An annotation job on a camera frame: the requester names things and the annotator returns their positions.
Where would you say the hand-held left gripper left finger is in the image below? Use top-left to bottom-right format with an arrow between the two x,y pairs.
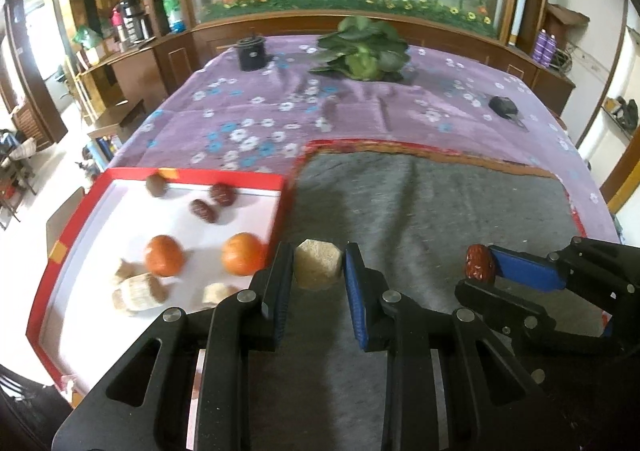
52,242 -> 296,451

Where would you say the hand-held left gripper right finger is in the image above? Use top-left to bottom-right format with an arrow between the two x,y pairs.
342,242 -> 583,451

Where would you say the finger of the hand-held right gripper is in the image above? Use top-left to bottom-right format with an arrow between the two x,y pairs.
455,278 -> 557,333
487,244 -> 571,293

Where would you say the red date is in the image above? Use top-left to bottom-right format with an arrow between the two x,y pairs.
209,183 -> 237,206
465,243 -> 497,283
190,199 -> 220,224

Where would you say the orange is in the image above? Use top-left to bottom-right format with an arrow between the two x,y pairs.
221,232 -> 267,277
145,234 -> 187,278

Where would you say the red cardboard box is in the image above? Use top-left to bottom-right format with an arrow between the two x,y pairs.
27,167 -> 296,397

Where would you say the grey felt mat red edge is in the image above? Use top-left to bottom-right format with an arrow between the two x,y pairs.
240,140 -> 608,451

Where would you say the black pouch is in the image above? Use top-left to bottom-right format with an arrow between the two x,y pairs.
487,95 -> 529,132

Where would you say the purple floral blanket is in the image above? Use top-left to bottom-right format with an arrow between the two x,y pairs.
107,33 -> 623,244

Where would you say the green leafy vegetable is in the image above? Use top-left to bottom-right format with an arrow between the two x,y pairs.
309,16 -> 412,82

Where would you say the wooden stool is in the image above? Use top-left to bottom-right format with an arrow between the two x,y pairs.
87,98 -> 147,142

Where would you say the black jar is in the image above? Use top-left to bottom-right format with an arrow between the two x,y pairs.
236,28 -> 269,72

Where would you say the wooden aquarium cabinet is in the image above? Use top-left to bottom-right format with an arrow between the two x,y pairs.
75,0 -> 578,104

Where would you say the teal water bottle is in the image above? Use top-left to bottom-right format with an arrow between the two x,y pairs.
162,0 -> 189,34

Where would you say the black thermos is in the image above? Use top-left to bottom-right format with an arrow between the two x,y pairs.
120,0 -> 151,44

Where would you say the green plastic bag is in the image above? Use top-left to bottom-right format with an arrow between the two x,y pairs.
74,26 -> 104,52

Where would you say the wire basket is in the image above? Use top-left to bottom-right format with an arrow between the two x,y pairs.
552,43 -> 581,76

